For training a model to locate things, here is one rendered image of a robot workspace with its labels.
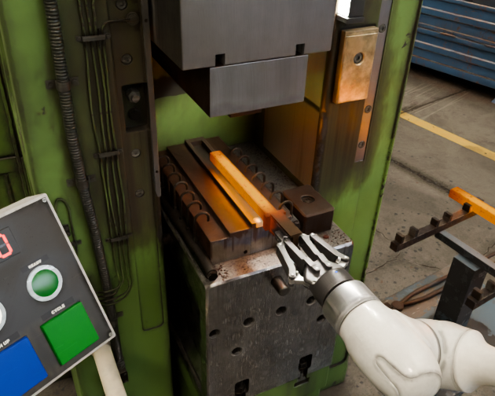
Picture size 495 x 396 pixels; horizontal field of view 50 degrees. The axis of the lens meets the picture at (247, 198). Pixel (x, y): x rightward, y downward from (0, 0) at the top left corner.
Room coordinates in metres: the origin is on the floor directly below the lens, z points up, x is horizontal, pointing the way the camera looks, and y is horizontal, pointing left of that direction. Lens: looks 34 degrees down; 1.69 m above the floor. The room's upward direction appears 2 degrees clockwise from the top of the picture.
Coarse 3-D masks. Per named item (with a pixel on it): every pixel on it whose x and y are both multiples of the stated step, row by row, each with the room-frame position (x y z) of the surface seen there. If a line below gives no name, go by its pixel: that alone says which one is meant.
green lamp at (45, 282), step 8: (40, 272) 0.63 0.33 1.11; (48, 272) 0.64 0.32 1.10; (32, 280) 0.61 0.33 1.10; (40, 280) 0.62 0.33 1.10; (48, 280) 0.63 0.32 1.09; (56, 280) 0.63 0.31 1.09; (32, 288) 0.61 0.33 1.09; (40, 288) 0.61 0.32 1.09; (48, 288) 0.62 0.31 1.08; (56, 288) 0.63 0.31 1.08
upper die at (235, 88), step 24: (168, 72) 1.08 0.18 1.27; (192, 72) 0.95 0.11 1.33; (216, 72) 0.88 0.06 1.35; (240, 72) 0.91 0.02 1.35; (264, 72) 0.93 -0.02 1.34; (288, 72) 0.95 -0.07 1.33; (192, 96) 0.95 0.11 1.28; (216, 96) 0.88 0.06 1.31; (240, 96) 0.91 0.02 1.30; (264, 96) 0.93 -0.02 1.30; (288, 96) 0.95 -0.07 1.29
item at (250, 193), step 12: (216, 156) 1.13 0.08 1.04; (228, 168) 1.08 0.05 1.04; (228, 180) 1.06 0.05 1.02; (240, 180) 1.03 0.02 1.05; (240, 192) 1.00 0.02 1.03; (252, 192) 0.97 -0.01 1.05; (252, 204) 0.95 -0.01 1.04; (264, 204) 0.93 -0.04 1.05; (264, 216) 0.88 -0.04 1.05; (276, 216) 0.87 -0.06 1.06; (264, 228) 0.88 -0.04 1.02; (288, 228) 0.83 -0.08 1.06
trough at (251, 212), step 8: (192, 144) 1.29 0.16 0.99; (200, 144) 1.30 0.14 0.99; (200, 152) 1.25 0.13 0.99; (208, 152) 1.25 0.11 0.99; (208, 160) 1.21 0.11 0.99; (216, 168) 1.17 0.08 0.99; (224, 176) 1.14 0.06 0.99; (232, 192) 1.06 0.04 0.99; (240, 200) 1.03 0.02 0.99; (248, 208) 1.00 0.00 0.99; (256, 216) 0.97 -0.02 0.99; (256, 224) 0.94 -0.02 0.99
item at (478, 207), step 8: (456, 192) 1.14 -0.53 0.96; (464, 192) 1.14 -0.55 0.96; (456, 200) 1.13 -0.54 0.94; (464, 200) 1.12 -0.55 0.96; (472, 200) 1.11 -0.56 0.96; (480, 200) 1.11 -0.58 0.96; (472, 208) 1.09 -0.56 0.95; (480, 208) 1.08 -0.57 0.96; (488, 208) 1.07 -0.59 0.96; (488, 216) 1.06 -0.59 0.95
